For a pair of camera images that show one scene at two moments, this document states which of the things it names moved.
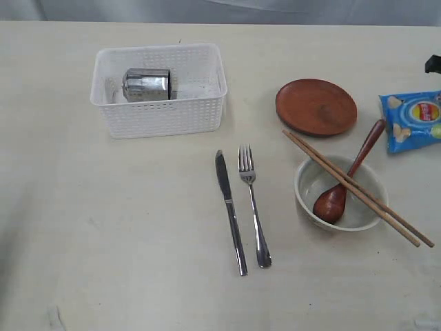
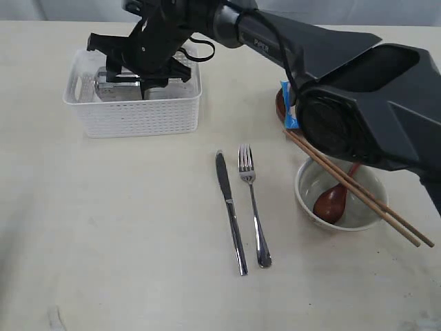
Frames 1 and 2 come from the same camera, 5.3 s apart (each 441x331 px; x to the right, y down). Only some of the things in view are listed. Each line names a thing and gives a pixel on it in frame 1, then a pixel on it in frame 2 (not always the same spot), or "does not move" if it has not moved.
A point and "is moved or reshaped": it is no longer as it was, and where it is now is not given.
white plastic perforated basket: [198, 85] is moved or reshaped
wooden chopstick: [364, 191] does not move
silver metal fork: [248, 172] does not move
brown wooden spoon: [330, 206] does not move
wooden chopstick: [364, 199] does not move
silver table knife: [222, 176] does not move
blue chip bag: [413, 119] is moved or reshaped
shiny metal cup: [147, 84] is moved or reshaped
